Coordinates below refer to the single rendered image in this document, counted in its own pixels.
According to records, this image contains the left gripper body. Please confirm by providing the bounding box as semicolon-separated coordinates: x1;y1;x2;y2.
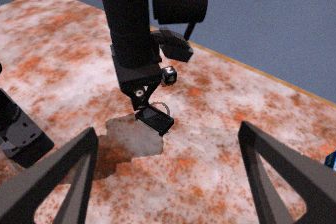
110;25;190;89

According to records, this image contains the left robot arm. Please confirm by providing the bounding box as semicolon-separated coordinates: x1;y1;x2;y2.
0;0;208;160

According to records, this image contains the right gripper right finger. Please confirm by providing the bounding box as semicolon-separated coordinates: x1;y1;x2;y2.
238;120;336;224

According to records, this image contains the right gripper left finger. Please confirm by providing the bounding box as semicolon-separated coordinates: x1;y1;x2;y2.
0;127;99;224

